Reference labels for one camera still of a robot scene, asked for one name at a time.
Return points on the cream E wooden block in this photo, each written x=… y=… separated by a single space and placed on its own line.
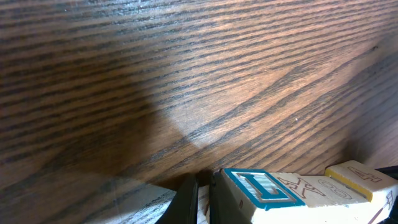
x=261 y=197

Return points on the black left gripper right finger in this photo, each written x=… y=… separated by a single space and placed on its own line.
x=223 y=207

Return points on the yellow crayon wooden block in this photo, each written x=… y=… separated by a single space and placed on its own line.
x=379 y=189

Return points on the yellow G wooden block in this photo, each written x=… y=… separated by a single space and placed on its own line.
x=319 y=209

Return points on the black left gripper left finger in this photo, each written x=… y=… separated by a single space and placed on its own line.
x=184 y=206

